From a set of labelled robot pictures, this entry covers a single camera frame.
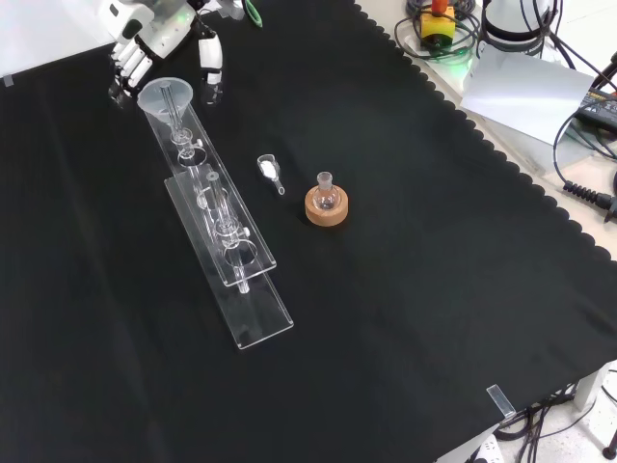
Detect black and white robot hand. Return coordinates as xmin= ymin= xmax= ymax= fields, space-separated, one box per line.
xmin=95 ymin=0 xmax=226 ymax=106

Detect translucent plastic funnel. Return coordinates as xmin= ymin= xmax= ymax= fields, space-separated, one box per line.
xmin=136 ymin=79 xmax=195 ymax=141

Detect glass weighing funnel with powder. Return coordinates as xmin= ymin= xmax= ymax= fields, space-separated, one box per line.
xmin=256 ymin=153 xmax=286 ymax=197

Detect clear acrylic funnel stand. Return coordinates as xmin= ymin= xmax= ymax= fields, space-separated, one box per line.
xmin=144 ymin=84 xmax=295 ymax=352

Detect round-bottom glass flask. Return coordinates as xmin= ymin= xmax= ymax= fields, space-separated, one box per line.
xmin=310 ymin=172 xmax=340 ymax=212

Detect yellow stop button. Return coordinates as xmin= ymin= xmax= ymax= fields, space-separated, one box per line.
xmin=418 ymin=0 xmax=457 ymax=49

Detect pale board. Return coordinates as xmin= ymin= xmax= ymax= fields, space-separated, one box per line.
xmin=458 ymin=45 xmax=599 ymax=146

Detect black bench cloth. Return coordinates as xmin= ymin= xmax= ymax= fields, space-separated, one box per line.
xmin=0 ymin=0 xmax=617 ymax=463

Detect black power adapter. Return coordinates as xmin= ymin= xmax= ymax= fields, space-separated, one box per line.
xmin=576 ymin=89 xmax=617 ymax=137

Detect white power strip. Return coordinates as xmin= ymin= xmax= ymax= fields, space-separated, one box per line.
xmin=465 ymin=433 xmax=505 ymax=463

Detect white table leg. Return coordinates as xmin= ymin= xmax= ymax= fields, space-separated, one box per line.
xmin=576 ymin=361 xmax=617 ymax=411

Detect cork ring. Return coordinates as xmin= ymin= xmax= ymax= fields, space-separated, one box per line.
xmin=304 ymin=185 xmax=349 ymax=231

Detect black cable with ribbed plug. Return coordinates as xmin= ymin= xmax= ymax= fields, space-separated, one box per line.
xmin=551 ymin=103 xmax=617 ymax=223

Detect black floor cables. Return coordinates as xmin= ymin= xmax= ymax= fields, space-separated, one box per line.
xmin=496 ymin=370 xmax=617 ymax=463

